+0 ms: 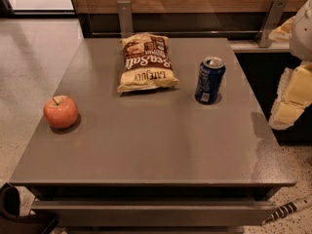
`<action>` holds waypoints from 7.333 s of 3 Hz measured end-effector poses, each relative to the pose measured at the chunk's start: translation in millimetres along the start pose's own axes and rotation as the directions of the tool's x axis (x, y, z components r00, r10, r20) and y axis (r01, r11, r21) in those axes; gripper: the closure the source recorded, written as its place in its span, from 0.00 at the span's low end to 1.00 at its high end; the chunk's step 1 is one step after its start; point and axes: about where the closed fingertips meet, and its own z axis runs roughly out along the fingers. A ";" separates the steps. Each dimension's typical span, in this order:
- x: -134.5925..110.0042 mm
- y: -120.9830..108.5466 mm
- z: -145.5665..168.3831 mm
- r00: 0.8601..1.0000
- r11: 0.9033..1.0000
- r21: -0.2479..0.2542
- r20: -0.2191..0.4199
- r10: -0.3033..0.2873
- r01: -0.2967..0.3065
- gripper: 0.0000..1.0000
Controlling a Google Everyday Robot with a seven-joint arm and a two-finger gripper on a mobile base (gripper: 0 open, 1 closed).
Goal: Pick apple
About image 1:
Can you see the metal bracket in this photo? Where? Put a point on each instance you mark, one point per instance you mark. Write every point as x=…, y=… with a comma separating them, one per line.
x=125, y=18
x=271, y=21

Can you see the red apple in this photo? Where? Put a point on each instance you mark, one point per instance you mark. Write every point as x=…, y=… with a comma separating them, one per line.
x=61, y=112

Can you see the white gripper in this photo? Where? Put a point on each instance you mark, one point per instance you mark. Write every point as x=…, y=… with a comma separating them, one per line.
x=302, y=38

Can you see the sea salt chips bag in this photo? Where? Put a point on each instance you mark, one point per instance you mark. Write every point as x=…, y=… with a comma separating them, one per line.
x=147, y=65

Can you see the right metal bracket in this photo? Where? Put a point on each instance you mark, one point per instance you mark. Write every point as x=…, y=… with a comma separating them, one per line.
x=271, y=21

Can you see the blue soda can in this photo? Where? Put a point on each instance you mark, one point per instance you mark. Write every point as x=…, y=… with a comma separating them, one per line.
x=210, y=76

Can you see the left metal bracket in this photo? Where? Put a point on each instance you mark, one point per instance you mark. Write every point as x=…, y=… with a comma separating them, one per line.
x=125, y=18

